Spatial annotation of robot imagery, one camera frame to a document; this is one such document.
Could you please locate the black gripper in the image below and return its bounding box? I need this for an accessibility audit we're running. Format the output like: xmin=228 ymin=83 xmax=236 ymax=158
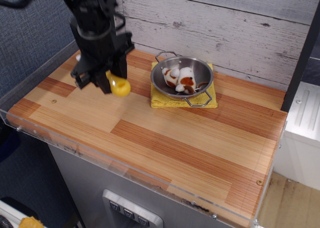
xmin=64 ymin=0 xmax=134 ymax=94

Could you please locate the yellow handled white knife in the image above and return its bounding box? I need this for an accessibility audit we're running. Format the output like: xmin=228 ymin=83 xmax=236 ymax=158
xmin=70 ymin=54 xmax=131 ymax=97

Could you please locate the white brown plush dog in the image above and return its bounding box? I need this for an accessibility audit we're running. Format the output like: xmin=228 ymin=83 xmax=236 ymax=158
xmin=161 ymin=67 xmax=208 ymax=94

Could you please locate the yellow folded cloth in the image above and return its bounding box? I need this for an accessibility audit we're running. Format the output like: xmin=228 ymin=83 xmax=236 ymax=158
xmin=150 ymin=61 xmax=218 ymax=109

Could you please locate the grey cabinet front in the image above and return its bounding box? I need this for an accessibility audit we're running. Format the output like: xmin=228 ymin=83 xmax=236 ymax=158
xmin=49 ymin=145 xmax=253 ymax=227

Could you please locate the clear acrylic table guard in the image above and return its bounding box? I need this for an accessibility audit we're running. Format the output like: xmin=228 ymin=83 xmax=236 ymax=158
xmin=0 ymin=24 xmax=288 ymax=228

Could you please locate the silver button control panel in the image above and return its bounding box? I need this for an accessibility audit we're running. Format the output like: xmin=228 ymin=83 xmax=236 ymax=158
xmin=102 ymin=189 xmax=164 ymax=227

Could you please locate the white ridged appliance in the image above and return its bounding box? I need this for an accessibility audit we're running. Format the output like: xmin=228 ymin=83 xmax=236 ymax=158
xmin=273 ymin=82 xmax=320 ymax=190

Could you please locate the steel two-handled bowl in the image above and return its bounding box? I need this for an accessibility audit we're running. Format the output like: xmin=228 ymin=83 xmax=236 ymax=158
xmin=150 ymin=51 xmax=214 ymax=107

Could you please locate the black right vertical post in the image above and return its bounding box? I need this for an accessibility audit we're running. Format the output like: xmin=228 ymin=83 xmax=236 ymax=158
xmin=281 ymin=3 xmax=320 ymax=112

